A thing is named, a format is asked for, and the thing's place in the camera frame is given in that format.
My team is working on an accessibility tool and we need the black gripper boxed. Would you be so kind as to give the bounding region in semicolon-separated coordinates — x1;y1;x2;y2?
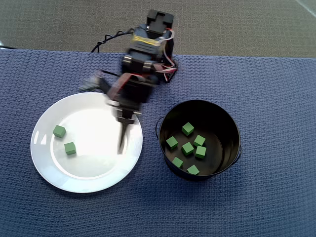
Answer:
107;74;158;156

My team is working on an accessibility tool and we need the small green cube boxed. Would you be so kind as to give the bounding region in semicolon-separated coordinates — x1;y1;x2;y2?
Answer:
193;134;206;147
52;125;67;138
165;136;179;151
64;142;76;156
171;156;184;169
181;141;195;157
181;122;195;136
186;164;200;175
195;145;207;159

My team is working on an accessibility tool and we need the white round plate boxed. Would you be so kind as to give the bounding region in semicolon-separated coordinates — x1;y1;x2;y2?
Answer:
30;92;144;194

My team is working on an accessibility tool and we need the black metal bucket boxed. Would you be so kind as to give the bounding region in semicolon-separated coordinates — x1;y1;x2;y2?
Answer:
155;99;242;182

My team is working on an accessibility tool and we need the blue woven table cloth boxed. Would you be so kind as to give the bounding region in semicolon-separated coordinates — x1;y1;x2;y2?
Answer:
0;48;316;237

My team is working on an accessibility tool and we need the small wrist camera board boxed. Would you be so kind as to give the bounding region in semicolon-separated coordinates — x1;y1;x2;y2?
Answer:
79;76;109;93

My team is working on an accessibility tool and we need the thin black camera cable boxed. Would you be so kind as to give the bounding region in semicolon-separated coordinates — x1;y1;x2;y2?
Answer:
90;29;135;54

